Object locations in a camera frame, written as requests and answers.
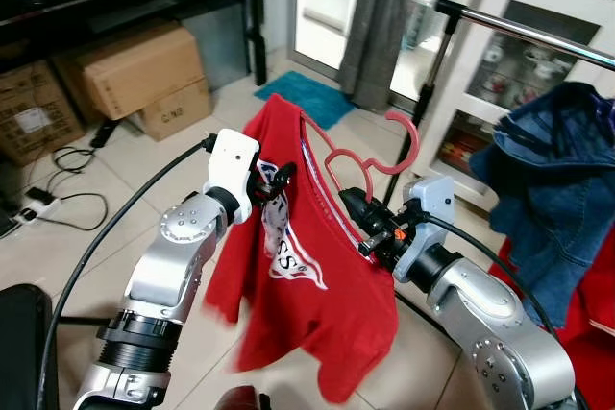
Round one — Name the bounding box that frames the red T-shirt with logo print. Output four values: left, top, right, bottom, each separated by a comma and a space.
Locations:
204, 93, 401, 404

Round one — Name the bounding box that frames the teal floor mat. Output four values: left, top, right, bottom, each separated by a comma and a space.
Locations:
253, 70, 356, 132

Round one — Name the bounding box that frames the small printed cardboard box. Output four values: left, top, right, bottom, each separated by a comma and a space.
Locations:
129, 78, 213, 142

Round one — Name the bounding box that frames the grey panel under desk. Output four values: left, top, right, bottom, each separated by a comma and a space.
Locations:
177, 0, 253, 90

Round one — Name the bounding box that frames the large plain cardboard box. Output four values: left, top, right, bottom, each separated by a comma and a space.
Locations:
52, 20, 209, 122

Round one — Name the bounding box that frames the grey curtain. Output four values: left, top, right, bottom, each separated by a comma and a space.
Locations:
337, 0, 417, 112

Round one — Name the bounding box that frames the blue denim garment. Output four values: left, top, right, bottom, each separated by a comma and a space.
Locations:
469, 81, 615, 330

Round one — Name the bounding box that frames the red garment with white stripes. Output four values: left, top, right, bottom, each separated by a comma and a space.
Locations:
488, 226, 615, 410

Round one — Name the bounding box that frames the white power strip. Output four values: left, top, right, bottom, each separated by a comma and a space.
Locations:
13, 186, 62, 225

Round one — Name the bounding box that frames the cardboard box with white label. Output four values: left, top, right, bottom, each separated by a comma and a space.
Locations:
0, 59, 86, 167

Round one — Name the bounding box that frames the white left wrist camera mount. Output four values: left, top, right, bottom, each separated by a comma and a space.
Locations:
205, 129, 260, 224

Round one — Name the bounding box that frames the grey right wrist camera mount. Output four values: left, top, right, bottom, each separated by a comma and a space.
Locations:
397, 175, 456, 278

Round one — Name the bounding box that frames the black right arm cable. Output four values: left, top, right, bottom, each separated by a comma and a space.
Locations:
421, 212, 589, 410

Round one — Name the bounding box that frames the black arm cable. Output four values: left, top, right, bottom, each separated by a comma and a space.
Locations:
421, 212, 589, 410
37, 134, 218, 410

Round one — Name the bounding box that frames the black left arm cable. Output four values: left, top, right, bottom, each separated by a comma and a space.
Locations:
37, 134, 218, 410

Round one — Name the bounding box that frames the black floor cable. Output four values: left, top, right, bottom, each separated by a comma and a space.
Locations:
46, 144, 112, 234

